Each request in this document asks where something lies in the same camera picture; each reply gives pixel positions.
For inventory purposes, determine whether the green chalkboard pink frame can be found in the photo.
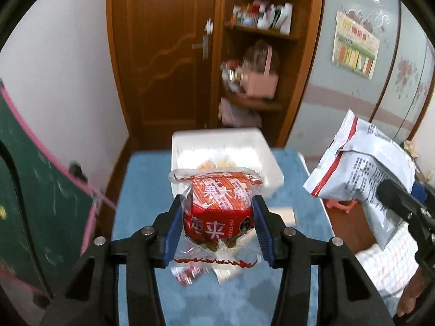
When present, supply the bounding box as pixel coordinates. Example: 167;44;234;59
0;81;119;300

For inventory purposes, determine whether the brown wafer packet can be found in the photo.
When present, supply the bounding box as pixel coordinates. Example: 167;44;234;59
268;206;298;227

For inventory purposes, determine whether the grey floral wardrobe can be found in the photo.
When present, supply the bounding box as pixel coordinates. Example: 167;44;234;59
286;0;435;152

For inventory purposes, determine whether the white grey snack packet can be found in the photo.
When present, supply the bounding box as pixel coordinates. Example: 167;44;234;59
303;109;421;250

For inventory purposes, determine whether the red clear-ended snack packet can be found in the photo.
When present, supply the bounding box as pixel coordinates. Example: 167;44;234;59
173;264;219;286

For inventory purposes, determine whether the metal door handle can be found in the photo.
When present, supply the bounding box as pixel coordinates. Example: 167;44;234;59
191;37;210;60

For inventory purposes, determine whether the black cable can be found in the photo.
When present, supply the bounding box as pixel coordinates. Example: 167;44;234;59
0;140;55;310

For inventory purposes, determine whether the pink basket with handle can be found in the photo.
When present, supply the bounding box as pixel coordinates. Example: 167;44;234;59
242;40;280;98

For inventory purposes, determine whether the red round snack packet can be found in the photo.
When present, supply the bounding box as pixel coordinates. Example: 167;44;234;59
169;166;264;269

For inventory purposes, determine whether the wall poster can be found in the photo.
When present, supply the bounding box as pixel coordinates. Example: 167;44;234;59
331;10;381;79

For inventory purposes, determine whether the white checked blanket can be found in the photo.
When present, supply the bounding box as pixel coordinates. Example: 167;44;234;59
353;223;429;300

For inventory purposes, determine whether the wooden door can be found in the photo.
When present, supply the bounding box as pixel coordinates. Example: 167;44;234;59
106;0;226;152

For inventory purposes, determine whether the pink cloth bundle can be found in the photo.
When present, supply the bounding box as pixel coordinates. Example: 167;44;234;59
219;97;263;129

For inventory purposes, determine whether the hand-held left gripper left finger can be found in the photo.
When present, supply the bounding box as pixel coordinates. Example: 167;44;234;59
39;195;186;326

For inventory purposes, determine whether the person's right hand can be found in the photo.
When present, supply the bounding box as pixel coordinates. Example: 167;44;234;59
396;268;428;318

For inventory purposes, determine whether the pink plastic stool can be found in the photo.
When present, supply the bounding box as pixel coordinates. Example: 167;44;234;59
324;198;361;213

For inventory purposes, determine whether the wooden corner shelf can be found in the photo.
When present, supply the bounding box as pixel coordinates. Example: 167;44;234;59
211;0;326;150

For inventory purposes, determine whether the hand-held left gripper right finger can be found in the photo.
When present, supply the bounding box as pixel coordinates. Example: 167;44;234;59
251;195;396;326

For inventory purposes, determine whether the white plastic bin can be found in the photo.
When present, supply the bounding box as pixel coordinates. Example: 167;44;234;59
172;127;285;199

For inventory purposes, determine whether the blue table cover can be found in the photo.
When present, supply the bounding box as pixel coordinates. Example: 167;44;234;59
110;149;336;326

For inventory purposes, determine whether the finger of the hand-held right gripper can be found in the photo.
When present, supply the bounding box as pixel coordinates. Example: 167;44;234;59
377;178;435;232
412;181;435;211

